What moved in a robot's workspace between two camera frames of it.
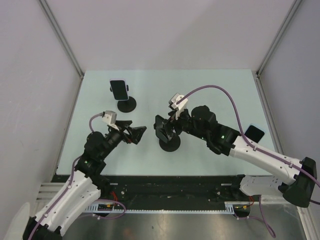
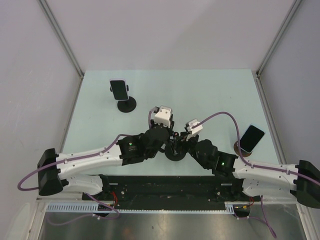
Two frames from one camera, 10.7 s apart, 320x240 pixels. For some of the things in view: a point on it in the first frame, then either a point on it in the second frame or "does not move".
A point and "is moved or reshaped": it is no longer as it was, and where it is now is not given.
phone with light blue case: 254,133 does not move
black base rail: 169,189 does not move
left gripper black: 136,132 → 168,129
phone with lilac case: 119,89 does not move
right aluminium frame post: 286,21 does not move
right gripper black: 175,123 → 179,141
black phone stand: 172,145 is moved or reshaped
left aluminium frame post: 48,14 does not move
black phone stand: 126,106 does not move
